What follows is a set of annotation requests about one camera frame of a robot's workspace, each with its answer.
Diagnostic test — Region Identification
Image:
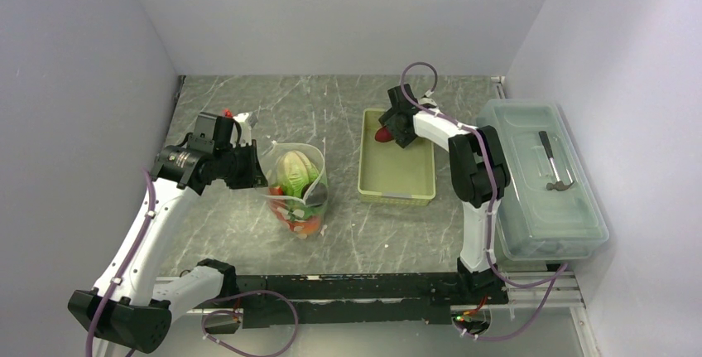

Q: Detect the dark red sweet potato toy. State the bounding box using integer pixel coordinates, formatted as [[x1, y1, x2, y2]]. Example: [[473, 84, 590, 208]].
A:
[[374, 127, 394, 143]]

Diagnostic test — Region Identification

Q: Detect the green perforated plastic basket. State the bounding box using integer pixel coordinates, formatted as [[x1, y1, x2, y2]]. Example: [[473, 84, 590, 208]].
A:
[[357, 109, 436, 206]]

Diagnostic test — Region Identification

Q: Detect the clear polka dot zip bag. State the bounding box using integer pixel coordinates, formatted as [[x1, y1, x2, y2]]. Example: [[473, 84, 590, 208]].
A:
[[259, 142, 329, 239]]

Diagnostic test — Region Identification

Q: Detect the orange peach toy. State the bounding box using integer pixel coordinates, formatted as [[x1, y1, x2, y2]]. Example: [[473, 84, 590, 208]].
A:
[[289, 216, 322, 239]]

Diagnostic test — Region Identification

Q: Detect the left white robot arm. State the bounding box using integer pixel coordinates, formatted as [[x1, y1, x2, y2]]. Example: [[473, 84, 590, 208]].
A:
[[68, 112, 267, 356]]

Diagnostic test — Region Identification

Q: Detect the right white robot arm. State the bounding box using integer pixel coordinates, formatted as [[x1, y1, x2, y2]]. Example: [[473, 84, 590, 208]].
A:
[[379, 84, 511, 303]]

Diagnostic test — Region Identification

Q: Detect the clear plastic storage box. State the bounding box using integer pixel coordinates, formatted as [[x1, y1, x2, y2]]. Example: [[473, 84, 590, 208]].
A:
[[476, 99, 609, 262]]

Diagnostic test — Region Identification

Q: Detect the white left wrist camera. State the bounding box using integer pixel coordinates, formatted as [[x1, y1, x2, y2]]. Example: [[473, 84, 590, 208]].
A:
[[223, 109, 257, 147]]

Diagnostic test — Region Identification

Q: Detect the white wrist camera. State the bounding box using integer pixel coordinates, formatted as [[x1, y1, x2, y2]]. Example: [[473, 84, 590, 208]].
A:
[[417, 90, 438, 109], [223, 109, 257, 147]]

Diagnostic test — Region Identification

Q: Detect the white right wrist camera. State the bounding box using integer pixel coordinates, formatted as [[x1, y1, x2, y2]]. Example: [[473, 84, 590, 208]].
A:
[[417, 90, 438, 109]]

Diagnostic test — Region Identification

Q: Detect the black handled hammer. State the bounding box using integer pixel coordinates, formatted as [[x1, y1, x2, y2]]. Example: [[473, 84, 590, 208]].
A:
[[538, 131, 574, 191]]

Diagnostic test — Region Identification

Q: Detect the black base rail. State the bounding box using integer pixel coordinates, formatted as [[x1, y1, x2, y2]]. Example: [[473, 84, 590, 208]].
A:
[[200, 272, 508, 329]]

